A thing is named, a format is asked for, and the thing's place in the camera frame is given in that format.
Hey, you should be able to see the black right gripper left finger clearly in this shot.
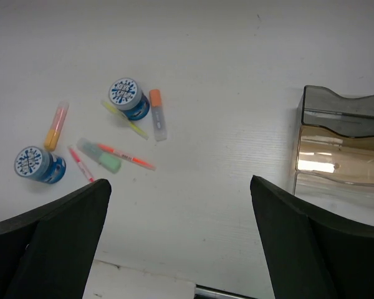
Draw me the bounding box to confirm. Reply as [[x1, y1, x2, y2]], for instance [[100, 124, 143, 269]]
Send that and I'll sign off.
[[0, 179, 112, 298]]

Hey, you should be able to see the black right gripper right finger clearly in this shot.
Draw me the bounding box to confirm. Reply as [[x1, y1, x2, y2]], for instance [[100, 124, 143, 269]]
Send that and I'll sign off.
[[250, 176, 374, 298]]

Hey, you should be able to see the green cap teal highlighter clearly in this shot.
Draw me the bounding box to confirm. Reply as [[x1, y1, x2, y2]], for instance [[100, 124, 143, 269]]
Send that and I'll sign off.
[[77, 138, 121, 174]]

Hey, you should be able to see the yellow thin pen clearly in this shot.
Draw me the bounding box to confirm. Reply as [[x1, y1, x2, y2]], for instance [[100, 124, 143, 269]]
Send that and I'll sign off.
[[101, 100, 149, 140]]

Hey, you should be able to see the orange cap grey highlighter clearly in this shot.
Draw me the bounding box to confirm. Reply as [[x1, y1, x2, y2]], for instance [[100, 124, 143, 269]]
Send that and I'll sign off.
[[149, 89, 168, 141]]

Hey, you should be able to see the clear plastic container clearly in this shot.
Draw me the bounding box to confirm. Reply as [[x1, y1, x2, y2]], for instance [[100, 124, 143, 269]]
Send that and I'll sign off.
[[291, 172, 374, 226]]

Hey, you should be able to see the red thin pen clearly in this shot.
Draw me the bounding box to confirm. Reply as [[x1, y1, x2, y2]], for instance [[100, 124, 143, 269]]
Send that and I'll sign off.
[[67, 146, 95, 183]]

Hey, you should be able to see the orange thin pen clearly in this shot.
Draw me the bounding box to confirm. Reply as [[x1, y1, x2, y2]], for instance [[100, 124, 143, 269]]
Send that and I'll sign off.
[[97, 143, 156, 171]]

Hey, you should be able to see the smoky grey plastic container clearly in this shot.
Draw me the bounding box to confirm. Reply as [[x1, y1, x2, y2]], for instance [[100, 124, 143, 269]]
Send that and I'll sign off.
[[297, 85, 374, 138]]

